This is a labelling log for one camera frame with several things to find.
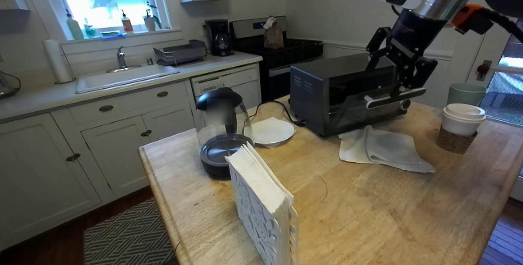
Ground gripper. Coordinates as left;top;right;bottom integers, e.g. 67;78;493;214
365;9;448;96

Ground toaster oven door handle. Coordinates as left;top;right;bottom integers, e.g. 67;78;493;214
364;88;427;110

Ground toaster oven glass door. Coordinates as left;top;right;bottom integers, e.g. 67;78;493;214
330;68;427;135

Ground black toaster oven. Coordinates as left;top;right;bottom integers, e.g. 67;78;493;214
289;52;427;138

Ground door lock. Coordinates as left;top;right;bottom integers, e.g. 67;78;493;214
476;59;492;82

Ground green mug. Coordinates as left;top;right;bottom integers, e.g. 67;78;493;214
447;83;487;107

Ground white cup with cork sleeve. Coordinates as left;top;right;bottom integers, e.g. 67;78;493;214
436;103;487;155

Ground white cloth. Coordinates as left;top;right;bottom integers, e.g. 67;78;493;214
338;125;436;174

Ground black stove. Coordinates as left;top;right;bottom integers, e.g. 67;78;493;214
229;16;324;103

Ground brown paper bag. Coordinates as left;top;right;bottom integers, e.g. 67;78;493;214
263;16;285;50

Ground white plate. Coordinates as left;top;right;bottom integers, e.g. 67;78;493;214
250;117;295;148

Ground white dishwasher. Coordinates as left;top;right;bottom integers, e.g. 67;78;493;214
190;63;262;112

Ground black coffee maker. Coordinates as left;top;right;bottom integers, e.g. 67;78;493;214
204;19;235;57

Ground stack of white napkins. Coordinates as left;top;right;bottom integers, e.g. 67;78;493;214
225;142;294;216

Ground glass electric kettle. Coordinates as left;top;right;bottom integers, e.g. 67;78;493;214
195;87;255;180

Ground white napkin holder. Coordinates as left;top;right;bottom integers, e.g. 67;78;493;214
227;157;299;265

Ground grey dish rack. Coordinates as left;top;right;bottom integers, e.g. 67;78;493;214
153;39;207;66

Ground white cup with plant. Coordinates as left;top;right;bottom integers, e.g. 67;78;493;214
143;5;163;32

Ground orange soap bottle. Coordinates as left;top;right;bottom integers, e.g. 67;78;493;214
120;10;134;34

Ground white sink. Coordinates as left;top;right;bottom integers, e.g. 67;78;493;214
75;64;180;94

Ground silver tap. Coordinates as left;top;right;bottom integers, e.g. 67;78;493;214
107;45;142;73

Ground small teal bottle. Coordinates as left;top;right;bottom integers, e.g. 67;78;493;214
83;18;97;39

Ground green soap bottle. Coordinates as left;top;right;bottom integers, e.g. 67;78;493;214
65;9;85;40

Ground grey patterned rug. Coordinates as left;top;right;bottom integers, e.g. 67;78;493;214
83;198;177;265

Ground paper towel roll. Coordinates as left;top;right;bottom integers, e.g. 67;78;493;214
42;39;76;85

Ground white kitchen base cabinets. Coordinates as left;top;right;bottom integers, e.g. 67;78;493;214
0;52;263;253

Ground black cable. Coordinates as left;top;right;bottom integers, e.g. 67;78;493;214
248;100;307;128

